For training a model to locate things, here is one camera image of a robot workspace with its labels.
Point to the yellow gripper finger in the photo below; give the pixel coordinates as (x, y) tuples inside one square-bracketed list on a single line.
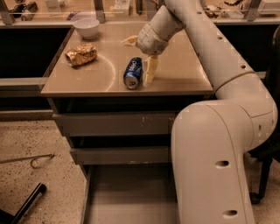
[(150, 65), (130, 41)]

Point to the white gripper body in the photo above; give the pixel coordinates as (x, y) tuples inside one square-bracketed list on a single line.
[(150, 40)]

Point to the blue pepsi can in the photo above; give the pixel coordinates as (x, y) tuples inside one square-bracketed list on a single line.
[(133, 73)]

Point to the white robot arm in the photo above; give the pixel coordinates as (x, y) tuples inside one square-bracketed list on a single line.
[(209, 138)]

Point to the crushed gold can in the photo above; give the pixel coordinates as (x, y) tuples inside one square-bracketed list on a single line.
[(81, 54)]

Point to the top grey drawer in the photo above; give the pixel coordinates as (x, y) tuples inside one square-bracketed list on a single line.
[(114, 124)]

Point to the grey drawer cabinet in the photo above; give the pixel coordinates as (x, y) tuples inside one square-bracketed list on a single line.
[(97, 87)]

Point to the middle grey drawer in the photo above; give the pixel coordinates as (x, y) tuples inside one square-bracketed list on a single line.
[(121, 155)]

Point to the open bottom grey drawer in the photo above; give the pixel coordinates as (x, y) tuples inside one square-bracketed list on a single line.
[(130, 194)]

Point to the white bowl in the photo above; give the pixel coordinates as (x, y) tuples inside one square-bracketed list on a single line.
[(87, 27)]

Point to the metal hook rod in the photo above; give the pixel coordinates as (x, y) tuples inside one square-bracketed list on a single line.
[(31, 158)]

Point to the black chair leg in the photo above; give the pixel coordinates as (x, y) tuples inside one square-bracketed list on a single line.
[(7, 218)]

